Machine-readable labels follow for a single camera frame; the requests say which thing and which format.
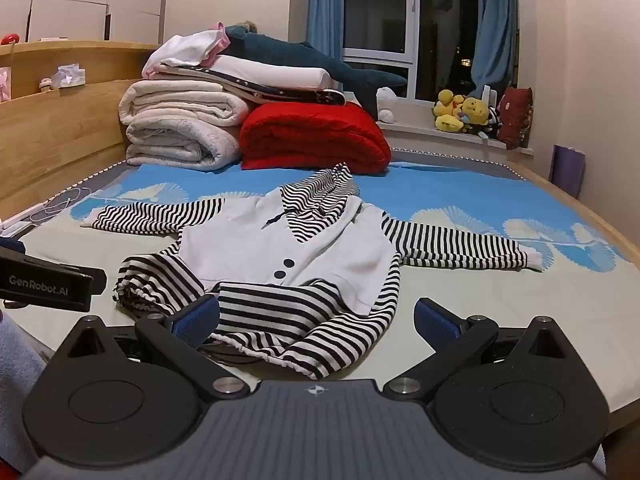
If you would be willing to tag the cream folded fluffy blanket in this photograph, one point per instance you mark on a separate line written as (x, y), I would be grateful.
(175, 110)

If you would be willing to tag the blue curtain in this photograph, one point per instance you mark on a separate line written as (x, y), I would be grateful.
(492, 20)
(325, 5)

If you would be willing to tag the small red object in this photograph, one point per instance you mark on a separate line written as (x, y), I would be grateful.
(9, 38)

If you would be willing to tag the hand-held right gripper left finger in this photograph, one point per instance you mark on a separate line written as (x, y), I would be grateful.
(197, 317)

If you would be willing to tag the red folded blanket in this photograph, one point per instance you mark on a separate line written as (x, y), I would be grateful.
(310, 135)

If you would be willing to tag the white pink folded cloth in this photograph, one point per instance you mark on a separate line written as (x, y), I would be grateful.
(185, 47)

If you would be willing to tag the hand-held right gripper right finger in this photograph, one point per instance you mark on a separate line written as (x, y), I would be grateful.
(435, 322)

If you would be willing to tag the blue white printed bed sheet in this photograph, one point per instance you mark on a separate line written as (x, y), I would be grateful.
(500, 300)

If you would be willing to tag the yellow plush toy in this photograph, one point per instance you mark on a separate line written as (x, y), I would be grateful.
(446, 110)
(474, 110)

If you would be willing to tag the wooden headboard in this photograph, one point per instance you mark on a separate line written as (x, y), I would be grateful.
(60, 130)

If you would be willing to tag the white folded quilt navy edge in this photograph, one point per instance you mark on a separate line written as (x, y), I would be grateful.
(270, 72)

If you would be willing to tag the red cushion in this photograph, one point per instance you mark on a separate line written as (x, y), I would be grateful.
(515, 117)

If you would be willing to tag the tissue pack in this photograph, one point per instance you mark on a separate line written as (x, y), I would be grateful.
(67, 76)

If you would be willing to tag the black white striped child's top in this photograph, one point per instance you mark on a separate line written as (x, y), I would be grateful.
(280, 245)

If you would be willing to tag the wooden bed frame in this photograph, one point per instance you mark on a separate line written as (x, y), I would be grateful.
(600, 225)

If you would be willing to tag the blue shark plush toy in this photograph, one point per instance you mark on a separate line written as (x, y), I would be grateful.
(280, 50)

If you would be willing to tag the person's grey clothing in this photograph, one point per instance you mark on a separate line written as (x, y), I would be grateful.
(17, 385)

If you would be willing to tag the window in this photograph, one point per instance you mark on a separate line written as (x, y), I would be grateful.
(380, 10)

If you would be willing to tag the white plush toy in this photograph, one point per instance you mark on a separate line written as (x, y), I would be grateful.
(386, 105)

